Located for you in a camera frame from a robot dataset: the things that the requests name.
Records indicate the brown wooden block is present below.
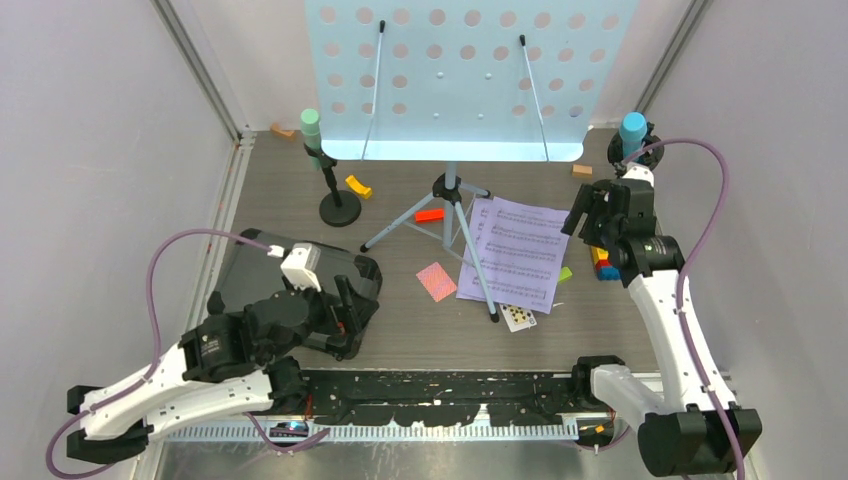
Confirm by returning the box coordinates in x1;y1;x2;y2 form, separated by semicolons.
269;123;297;142

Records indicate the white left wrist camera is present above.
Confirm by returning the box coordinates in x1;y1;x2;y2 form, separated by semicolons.
280;242;322;292

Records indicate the tan wooden block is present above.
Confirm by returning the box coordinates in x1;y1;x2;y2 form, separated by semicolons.
572;164;593;179

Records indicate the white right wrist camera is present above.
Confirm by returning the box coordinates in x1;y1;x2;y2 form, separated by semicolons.
622;162;655;187

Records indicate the aluminium frame rail right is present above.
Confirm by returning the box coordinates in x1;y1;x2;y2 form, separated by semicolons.
635;0;711;113

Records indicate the yellow curved wooden block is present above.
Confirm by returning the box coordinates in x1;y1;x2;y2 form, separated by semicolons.
345;175;373;199

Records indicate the light blue music stand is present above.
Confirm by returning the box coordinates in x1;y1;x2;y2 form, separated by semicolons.
304;0;639;325

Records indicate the black microphone stand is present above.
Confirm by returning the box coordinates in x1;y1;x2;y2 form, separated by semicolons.
607;119;665;178
304;144;362;227

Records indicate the blue toy microphone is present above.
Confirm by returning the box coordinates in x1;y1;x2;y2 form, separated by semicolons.
619;111;648;158

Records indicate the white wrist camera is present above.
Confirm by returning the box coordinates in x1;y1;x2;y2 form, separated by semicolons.
280;242;322;292
622;162;655;187

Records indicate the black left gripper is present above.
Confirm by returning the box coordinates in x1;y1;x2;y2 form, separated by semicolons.
265;274;380;363

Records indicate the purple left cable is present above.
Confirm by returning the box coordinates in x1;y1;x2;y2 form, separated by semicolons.
44;229;333;480

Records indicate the grey aluminium carrying case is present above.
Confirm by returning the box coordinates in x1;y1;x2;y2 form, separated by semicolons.
206;242;383;361

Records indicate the face up playing card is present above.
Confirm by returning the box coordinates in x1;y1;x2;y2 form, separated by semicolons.
499;304;537;333

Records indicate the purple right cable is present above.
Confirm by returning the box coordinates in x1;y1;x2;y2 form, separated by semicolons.
622;137;747;480

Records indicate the yellow red blue brick block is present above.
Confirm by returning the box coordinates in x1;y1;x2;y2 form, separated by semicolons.
590;246;621;281

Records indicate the aluminium frame rail left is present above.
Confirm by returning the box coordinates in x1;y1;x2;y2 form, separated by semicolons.
150;0;256;227

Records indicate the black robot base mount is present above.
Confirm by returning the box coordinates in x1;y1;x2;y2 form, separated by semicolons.
265;369;611;427

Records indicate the lime green wooden block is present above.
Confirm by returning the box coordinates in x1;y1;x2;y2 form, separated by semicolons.
557;267;572;284

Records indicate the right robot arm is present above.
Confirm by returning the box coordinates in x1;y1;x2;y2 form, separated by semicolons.
562;178;762;479

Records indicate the purple cable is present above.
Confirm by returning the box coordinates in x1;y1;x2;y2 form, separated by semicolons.
622;137;747;480
44;229;333;480

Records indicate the red backed playing card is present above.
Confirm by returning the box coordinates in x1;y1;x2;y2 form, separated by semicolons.
416;262;457;302

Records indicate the black left microphone stand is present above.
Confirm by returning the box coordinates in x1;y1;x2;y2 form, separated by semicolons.
304;144;362;227

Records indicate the black right microphone stand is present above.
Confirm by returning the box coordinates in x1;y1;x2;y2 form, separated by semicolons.
607;119;665;178

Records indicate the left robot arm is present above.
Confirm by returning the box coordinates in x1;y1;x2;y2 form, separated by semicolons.
66;275;382;465

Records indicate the mint green toy microphone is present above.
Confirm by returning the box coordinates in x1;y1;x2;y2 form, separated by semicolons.
300;108;322;170

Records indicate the sheet music page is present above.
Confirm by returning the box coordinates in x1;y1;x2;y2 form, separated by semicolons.
456;198;506;303
486;197;569;314

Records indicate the aluminium frame rail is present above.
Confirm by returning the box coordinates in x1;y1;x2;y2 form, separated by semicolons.
150;0;256;227
635;0;711;113

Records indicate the orange rectangular block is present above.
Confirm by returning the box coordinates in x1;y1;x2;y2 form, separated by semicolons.
414;208;445;223

